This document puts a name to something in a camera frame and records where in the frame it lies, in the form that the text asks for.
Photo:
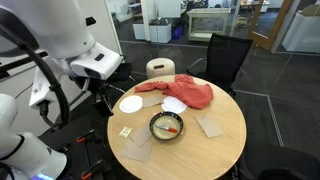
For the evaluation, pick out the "red cloth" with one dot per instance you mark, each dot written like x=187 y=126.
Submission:
x=184 y=89

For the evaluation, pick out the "white round paper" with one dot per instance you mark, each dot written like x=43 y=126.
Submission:
x=172 y=104
x=131 y=104

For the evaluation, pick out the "brown cardboard piece back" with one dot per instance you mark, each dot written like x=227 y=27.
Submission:
x=152 y=101

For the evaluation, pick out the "orange black clamp lower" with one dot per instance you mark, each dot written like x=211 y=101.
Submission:
x=100 y=165

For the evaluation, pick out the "black rimmed cream bowl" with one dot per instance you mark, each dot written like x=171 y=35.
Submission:
x=166 y=125

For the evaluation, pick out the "brown cardboard piece front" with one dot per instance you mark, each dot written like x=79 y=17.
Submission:
x=132 y=151

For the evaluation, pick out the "round wooden table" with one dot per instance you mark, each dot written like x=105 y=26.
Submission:
x=190 y=156

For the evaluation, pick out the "black mesh office chair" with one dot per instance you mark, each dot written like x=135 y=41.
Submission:
x=224 y=58

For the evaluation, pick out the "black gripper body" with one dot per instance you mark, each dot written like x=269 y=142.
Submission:
x=100 y=99

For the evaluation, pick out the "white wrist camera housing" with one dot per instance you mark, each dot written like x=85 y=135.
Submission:
x=98 y=62

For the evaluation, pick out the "black chair front right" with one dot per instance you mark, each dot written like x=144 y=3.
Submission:
x=264 y=161

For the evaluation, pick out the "beige round stool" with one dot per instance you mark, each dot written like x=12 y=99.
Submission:
x=160 y=67

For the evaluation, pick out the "white storage cabinet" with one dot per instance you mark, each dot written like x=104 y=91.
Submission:
x=159 y=34

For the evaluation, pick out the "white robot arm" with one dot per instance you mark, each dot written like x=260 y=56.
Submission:
x=54 y=34

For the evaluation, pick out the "wooden door frame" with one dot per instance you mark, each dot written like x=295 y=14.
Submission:
x=263 y=31

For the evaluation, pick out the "orange black clamp upper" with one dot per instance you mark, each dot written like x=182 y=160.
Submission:
x=92 y=134

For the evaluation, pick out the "green metal cart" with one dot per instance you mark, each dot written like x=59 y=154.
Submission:
x=203 y=22

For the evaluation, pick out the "white round paper left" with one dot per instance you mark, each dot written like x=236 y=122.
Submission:
x=131 y=104

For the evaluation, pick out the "orange black clamp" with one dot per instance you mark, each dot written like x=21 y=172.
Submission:
x=100 y=165
x=92 y=134

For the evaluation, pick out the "white round paper right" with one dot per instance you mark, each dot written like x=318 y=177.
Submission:
x=172 y=104

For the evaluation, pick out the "brown cardboard piece middle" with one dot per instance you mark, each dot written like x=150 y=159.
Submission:
x=141 y=135

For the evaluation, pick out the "grey red Sharpie marker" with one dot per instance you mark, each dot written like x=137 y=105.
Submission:
x=169 y=129

